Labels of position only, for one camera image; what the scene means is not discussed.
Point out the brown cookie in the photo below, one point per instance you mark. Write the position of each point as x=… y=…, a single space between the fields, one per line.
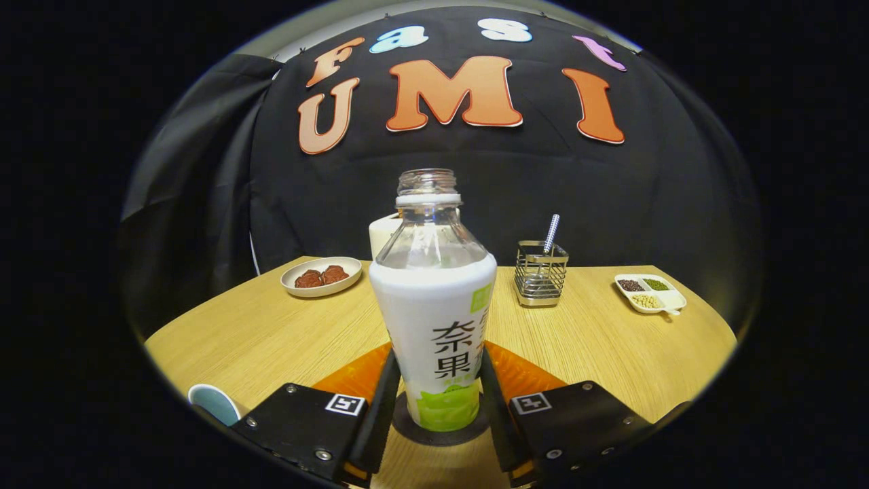
x=335 y=274
x=309 y=278

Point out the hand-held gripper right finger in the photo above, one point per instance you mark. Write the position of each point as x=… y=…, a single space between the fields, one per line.
x=495 y=414

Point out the wooden table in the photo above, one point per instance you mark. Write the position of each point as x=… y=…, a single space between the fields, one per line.
x=597 y=353

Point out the white toaster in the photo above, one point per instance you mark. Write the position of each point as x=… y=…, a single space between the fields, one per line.
x=380 y=238

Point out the juice bottle with white label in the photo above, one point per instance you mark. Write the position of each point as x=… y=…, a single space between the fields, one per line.
x=434 y=312

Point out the white plate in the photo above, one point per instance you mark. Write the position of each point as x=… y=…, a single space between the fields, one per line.
x=319 y=291

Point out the white divided dish of beans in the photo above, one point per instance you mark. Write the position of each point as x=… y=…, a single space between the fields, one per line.
x=669 y=299

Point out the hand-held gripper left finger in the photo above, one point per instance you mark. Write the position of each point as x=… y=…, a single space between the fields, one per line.
x=383 y=407

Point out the dark brown round coaster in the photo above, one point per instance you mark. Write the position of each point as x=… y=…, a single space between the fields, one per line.
x=441 y=438

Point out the white cup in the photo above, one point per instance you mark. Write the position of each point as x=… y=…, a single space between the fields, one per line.
x=214 y=404

